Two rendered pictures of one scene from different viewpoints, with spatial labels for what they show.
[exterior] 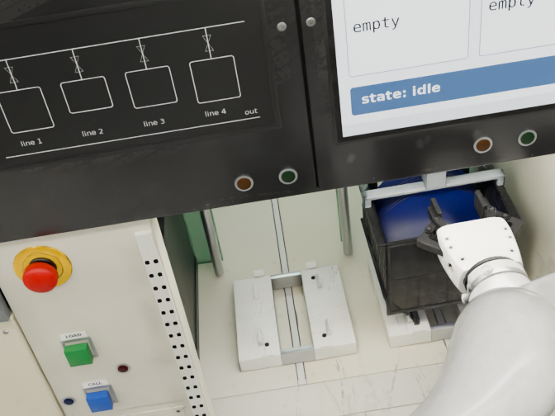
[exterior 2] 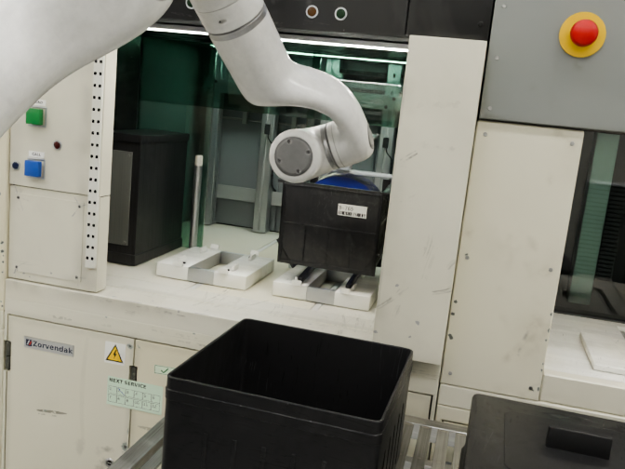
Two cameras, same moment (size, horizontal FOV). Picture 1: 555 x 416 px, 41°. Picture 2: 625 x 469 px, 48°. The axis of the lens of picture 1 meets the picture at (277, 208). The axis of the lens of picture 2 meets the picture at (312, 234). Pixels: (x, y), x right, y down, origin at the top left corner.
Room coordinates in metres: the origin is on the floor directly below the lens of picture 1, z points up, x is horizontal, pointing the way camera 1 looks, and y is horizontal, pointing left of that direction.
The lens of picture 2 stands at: (-0.53, -0.55, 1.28)
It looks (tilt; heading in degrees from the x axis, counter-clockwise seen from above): 11 degrees down; 13
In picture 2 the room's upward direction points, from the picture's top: 6 degrees clockwise
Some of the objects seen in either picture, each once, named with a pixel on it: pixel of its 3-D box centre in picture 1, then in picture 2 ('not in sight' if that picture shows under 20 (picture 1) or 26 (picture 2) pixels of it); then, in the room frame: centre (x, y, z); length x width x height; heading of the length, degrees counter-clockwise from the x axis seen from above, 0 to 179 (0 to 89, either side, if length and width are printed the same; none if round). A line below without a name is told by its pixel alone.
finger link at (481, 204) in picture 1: (491, 210); not in sight; (0.82, -0.31, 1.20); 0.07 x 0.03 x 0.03; 1
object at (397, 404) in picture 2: not in sight; (295, 419); (0.37, -0.35, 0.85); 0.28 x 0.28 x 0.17; 88
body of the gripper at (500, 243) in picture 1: (481, 256); not in sight; (0.73, -0.27, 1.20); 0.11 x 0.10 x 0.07; 1
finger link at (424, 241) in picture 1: (444, 244); not in sight; (0.77, -0.22, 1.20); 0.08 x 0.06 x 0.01; 73
